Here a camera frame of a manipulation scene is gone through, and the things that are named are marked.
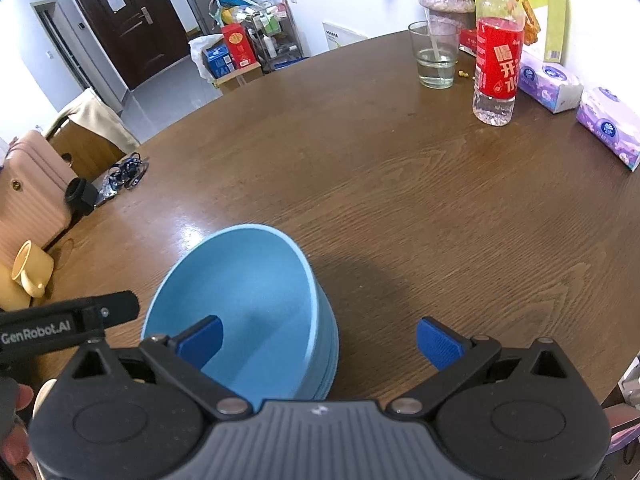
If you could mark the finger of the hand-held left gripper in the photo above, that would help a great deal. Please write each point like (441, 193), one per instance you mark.
(114, 306)

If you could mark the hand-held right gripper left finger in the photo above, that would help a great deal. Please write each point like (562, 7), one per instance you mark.
(202, 342)

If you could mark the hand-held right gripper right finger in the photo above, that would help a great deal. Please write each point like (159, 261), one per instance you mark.
(440, 342)

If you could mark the person's left hand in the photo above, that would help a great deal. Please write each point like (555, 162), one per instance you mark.
(20, 400)

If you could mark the yellow mug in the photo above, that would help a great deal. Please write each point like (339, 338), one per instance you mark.
(32, 270)

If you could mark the dark plastic pouch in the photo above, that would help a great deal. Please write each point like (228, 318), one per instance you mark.
(105, 193)

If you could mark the black cylindrical cup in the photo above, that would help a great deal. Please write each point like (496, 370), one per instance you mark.
(81, 194)

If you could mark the pink suitcase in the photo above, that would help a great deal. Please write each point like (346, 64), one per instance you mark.
(30, 195)

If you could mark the wooden chair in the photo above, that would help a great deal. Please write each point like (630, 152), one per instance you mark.
(87, 147)

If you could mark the beige cloth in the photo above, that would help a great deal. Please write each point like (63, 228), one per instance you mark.
(97, 120)

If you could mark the grey interior door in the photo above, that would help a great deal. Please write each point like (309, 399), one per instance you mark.
(80, 55)

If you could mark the cardboard box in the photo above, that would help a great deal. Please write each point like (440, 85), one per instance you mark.
(240, 79)

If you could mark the white plastic bag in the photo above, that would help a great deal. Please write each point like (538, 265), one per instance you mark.
(200, 52)

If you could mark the blue carton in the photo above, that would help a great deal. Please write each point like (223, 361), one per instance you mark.
(219, 57)

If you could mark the purple tissue pack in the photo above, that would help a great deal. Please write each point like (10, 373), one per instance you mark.
(547, 80)
(610, 125)

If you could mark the drinking glass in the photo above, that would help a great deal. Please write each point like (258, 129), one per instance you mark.
(439, 65)

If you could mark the dark brown door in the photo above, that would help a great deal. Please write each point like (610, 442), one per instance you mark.
(132, 25)

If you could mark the red carton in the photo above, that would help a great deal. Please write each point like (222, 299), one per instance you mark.
(240, 45)

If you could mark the red label water bottle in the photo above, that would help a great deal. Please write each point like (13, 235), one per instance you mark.
(497, 55)

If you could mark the paper door notice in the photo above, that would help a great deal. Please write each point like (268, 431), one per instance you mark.
(116, 1)

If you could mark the white straw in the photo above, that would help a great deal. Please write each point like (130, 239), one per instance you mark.
(434, 37)

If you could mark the metal storage rack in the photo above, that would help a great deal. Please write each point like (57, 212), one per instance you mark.
(277, 35)

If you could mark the white sign board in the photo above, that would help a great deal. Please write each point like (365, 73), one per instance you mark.
(342, 35)

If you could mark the blue shopping bag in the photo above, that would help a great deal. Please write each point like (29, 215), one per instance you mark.
(232, 2)

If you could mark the yellow green snack box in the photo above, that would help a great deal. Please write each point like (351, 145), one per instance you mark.
(545, 15)

